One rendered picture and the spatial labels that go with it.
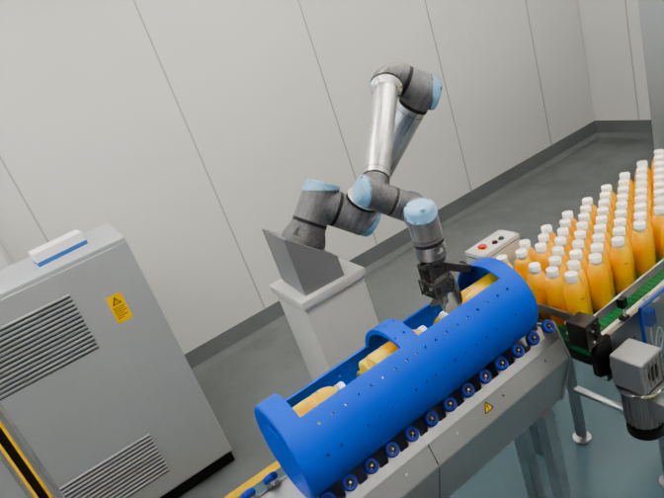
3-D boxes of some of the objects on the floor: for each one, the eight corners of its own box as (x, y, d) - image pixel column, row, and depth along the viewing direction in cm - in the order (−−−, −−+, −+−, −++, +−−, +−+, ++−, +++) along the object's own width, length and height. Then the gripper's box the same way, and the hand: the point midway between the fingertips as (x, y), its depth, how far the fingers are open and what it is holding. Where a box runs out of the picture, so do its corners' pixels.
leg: (532, 517, 234) (501, 398, 211) (540, 508, 236) (511, 390, 213) (542, 525, 229) (513, 405, 206) (552, 516, 232) (524, 396, 208)
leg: (560, 538, 222) (531, 414, 199) (569, 528, 225) (541, 405, 201) (573, 546, 218) (544, 421, 194) (583, 537, 220) (555, 412, 197)
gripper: (406, 260, 170) (424, 319, 178) (434, 269, 159) (452, 331, 167) (427, 247, 173) (444, 305, 181) (456, 255, 163) (471, 316, 171)
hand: (453, 309), depth 175 cm, fingers open, 5 cm apart
